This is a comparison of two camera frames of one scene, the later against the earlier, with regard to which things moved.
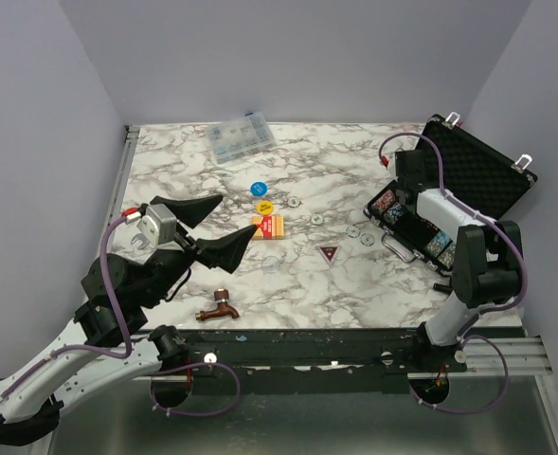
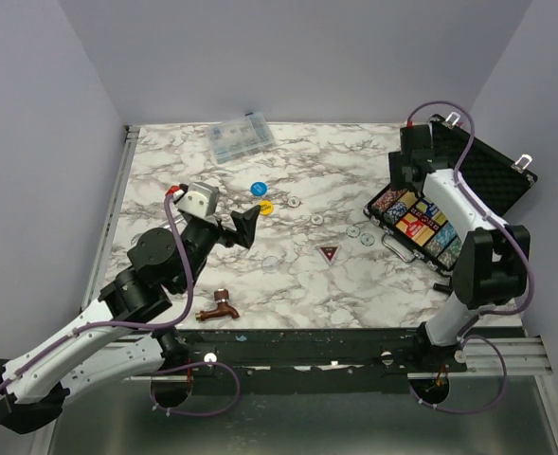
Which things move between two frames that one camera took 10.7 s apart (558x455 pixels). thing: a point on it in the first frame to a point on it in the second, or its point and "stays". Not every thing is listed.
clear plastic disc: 271,263 stays
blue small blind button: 259,189 stays
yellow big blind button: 264,208 stays
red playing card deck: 269,227 to 412,227
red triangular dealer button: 329,251 stays
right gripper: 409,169 to 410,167
